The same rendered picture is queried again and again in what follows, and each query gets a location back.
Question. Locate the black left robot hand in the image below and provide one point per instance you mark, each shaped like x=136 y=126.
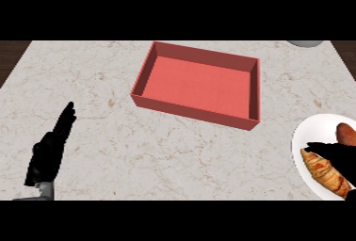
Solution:
x=49 y=150

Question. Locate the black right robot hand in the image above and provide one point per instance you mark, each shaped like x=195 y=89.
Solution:
x=340 y=157

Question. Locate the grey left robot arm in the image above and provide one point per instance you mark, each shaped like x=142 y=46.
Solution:
x=42 y=192

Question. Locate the golden brown croissant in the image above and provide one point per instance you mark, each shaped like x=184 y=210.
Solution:
x=324 y=171

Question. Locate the white plate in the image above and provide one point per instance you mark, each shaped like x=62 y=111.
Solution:
x=309 y=135

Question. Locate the red cardboard box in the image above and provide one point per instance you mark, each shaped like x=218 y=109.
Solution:
x=200 y=84

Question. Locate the grey round object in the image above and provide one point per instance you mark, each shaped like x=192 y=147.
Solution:
x=305 y=43

